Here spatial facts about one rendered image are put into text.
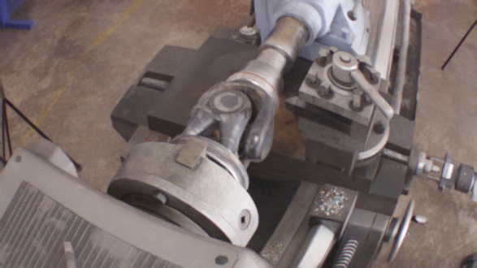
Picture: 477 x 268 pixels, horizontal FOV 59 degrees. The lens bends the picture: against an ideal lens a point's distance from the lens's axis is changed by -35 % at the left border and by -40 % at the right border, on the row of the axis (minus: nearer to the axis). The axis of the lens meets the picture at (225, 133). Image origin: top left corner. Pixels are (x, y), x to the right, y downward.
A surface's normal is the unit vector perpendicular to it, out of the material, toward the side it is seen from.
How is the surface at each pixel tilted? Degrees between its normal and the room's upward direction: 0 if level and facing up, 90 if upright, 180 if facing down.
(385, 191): 0
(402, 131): 0
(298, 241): 0
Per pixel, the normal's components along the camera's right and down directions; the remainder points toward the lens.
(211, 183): 0.44, -0.45
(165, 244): -0.04, -0.70
